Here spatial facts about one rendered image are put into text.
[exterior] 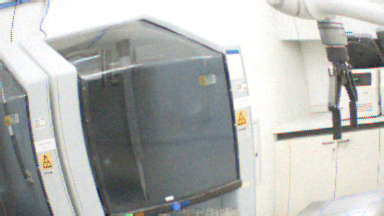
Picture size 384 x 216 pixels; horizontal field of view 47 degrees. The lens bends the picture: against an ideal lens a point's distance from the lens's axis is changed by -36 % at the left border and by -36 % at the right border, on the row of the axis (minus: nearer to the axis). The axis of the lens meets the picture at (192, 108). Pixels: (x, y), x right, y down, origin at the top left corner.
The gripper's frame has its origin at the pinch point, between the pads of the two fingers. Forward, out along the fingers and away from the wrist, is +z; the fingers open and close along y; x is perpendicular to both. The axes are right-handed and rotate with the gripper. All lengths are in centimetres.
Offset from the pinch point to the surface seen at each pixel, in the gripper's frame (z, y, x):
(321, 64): -9, 282, 164
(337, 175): 71, 219, 118
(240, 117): 1, 48, 75
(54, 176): 6, -36, 75
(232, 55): -19, 49, 75
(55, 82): -21, -28, 75
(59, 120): -10, -28, 75
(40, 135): -7, -38, 75
